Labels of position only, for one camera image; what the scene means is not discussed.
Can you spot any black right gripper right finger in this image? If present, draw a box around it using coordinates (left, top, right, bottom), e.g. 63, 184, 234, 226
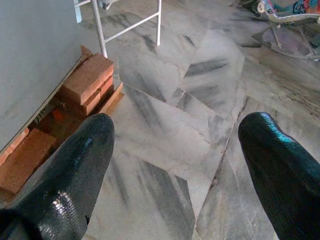
237, 111, 320, 240

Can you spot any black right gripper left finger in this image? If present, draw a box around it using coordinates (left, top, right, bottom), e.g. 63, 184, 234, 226
2, 112, 115, 240

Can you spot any white fridge body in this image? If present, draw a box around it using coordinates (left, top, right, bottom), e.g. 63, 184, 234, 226
0, 0, 101, 153

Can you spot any red clay brick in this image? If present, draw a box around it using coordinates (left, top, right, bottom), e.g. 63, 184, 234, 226
0, 128, 31, 167
0, 128, 57, 195
62, 53, 115, 106
81, 76, 115, 116

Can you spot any light wooden board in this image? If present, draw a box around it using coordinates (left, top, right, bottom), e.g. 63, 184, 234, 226
98, 81, 125, 115

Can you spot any brown cardboard piece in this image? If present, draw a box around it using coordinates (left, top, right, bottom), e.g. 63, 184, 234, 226
79, 44, 95, 66

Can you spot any colourful baby bouncer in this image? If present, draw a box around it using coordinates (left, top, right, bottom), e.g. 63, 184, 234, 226
234, 0, 320, 62

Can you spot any white metal rack frame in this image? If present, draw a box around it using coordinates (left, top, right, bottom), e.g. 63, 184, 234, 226
73, 0, 163, 59

